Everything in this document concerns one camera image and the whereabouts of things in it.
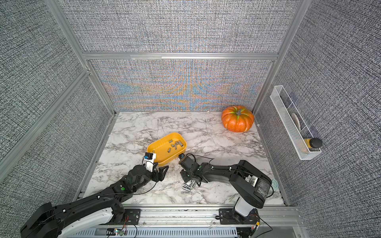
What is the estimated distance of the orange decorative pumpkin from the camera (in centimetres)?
100

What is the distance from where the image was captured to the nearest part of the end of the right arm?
24.5 inches

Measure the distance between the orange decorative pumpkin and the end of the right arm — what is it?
434mm
